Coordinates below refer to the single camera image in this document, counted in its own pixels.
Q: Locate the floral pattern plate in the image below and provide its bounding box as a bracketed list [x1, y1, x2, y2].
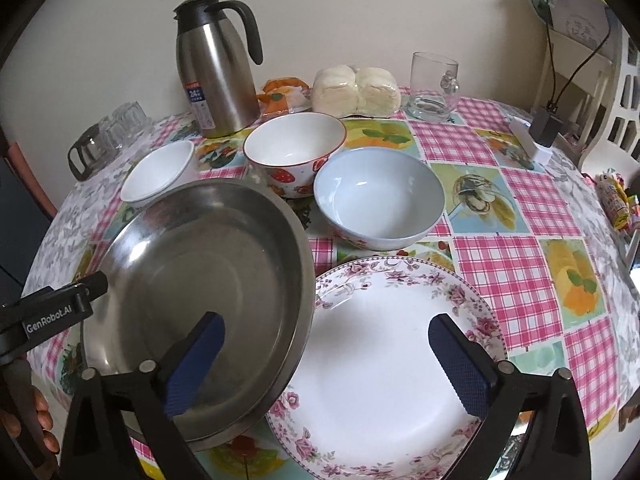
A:
[267, 256, 506, 479]

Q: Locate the stainless steel basin plate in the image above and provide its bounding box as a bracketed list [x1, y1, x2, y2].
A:
[81, 179, 314, 451]

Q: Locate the white square bowl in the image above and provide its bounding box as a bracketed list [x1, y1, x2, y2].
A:
[119, 140, 200, 209]

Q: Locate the light blue round bowl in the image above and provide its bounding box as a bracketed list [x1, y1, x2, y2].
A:
[314, 148, 446, 252]

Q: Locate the strawberry pattern bowl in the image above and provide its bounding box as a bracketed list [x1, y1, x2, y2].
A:
[243, 112, 347, 200]

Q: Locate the person left hand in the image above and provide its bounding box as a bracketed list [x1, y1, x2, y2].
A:
[1, 384, 60, 479]

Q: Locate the grey floral white cloth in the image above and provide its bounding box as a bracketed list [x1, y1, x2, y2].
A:
[22, 122, 164, 296]

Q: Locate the clear drinking glass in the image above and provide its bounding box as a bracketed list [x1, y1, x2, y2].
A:
[114, 102, 152, 136]
[98, 115, 132, 151]

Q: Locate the pink checkered tablecloth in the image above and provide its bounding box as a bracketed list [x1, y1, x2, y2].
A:
[29, 86, 637, 480]

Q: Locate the colourful candy roll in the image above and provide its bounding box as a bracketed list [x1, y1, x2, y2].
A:
[596, 169, 639, 232]

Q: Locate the white power strip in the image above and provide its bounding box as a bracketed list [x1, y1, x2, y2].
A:
[509, 117, 553, 166]

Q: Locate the steel thermos jug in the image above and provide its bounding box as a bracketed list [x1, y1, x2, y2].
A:
[175, 0, 264, 139]

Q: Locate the white plastic chair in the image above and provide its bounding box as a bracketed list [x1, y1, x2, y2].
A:
[578, 25, 639, 183]

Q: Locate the black power adapter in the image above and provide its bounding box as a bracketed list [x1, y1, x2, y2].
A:
[528, 106, 563, 148]

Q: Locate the orange snack packet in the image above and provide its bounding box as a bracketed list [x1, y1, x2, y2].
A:
[257, 77, 311, 117]

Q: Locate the bag of steamed buns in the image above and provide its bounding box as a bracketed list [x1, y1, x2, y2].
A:
[311, 65, 401, 118]

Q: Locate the paper bag on shelf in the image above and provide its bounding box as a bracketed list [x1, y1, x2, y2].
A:
[529, 0, 620, 61]

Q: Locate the glass teapot black handle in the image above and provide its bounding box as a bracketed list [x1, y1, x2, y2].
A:
[67, 124, 114, 182]

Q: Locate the black charger cable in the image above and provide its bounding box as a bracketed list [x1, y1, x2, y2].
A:
[541, 0, 614, 113]

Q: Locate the glass mug with handle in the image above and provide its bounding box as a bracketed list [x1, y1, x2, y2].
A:
[406, 52, 460, 122]

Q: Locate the white wall shelf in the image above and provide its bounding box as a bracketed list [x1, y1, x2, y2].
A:
[533, 30, 614, 142]

